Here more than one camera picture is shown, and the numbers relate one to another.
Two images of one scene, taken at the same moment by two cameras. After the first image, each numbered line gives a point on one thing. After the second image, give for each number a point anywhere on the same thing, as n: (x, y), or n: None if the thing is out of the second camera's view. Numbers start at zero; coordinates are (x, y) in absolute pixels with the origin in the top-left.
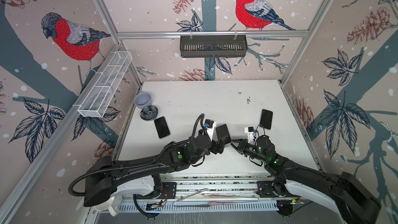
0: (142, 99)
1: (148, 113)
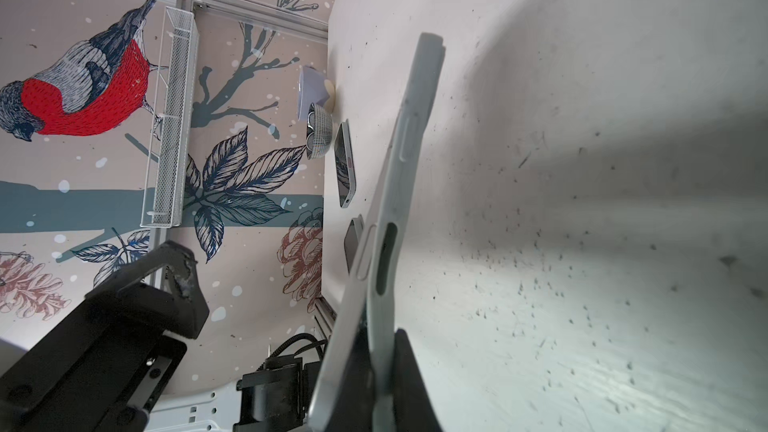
0: (312, 90)
1: (319, 131)
